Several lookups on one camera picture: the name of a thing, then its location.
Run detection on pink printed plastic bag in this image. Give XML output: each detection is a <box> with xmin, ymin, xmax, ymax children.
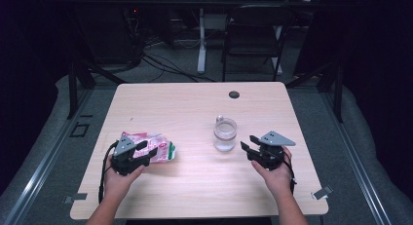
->
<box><xmin>120</xmin><ymin>131</ymin><xmax>177</xmax><ymax>164</ymax></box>

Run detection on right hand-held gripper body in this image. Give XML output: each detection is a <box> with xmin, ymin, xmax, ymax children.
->
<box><xmin>246</xmin><ymin>131</ymin><xmax>297</xmax><ymax>170</ymax></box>

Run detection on grey tape piece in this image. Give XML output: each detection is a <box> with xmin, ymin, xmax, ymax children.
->
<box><xmin>62</xmin><ymin>192</ymin><xmax>89</xmax><ymax>206</ymax></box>
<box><xmin>311</xmin><ymin>184</ymin><xmax>334</xmax><ymax>201</ymax></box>

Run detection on person's left hand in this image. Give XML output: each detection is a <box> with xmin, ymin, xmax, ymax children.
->
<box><xmin>102</xmin><ymin>154</ymin><xmax>148</xmax><ymax>201</ymax></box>

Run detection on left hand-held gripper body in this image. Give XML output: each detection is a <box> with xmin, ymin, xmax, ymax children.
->
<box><xmin>111</xmin><ymin>134</ymin><xmax>147</xmax><ymax>176</ymax></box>

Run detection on black floor cables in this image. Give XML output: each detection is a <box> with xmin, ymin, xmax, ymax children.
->
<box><xmin>139</xmin><ymin>52</ymin><xmax>217</xmax><ymax>84</ymax></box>

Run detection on person's right hand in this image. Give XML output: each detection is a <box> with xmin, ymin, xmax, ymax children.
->
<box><xmin>250</xmin><ymin>145</ymin><xmax>294</xmax><ymax>198</ymax></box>

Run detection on silver floor rail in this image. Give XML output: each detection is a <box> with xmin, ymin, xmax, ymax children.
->
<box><xmin>319</xmin><ymin>88</ymin><xmax>394</xmax><ymax>225</ymax></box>
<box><xmin>2</xmin><ymin>88</ymin><xmax>95</xmax><ymax>225</ymax></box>

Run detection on black folding chair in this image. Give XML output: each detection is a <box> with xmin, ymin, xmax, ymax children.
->
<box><xmin>221</xmin><ymin>4</ymin><xmax>296</xmax><ymax>83</ymax></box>

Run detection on black metal stand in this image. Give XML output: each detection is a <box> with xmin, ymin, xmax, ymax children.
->
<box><xmin>65</xmin><ymin>58</ymin><xmax>129</xmax><ymax>121</ymax></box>
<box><xmin>284</xmin><ymin>60</ymin><xmax>345</xmax><ymax>124</ymax></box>

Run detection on grey box under desk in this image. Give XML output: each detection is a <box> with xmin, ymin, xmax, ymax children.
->
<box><xmin>203</xmin><ymin>13</ymin><xmax>229</xmax><ymax>32</ymax></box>

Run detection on white desk leg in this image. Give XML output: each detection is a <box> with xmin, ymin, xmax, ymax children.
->
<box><xmin>197</xmin><ymin>7</ymin><xmax>208</xmax><ymax>75</ymax></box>

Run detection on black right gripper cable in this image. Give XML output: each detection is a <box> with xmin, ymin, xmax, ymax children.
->
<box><xmin>282</xmin><ymin>152</ymin><xmax>298</xmax><ymax>196</ymax></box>

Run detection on dark computer cabinet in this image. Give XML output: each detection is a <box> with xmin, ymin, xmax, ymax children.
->
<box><xmin>79</xmin><ymin>5</ymin><xmax>139</xmax><ymax>65</ymax></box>

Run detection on clear jar with hinged lid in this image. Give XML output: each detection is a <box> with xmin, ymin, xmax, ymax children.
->
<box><xmin>212</xmin><ymin>114</ymin><xmax>239</xmax><ymax>153</ymax></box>

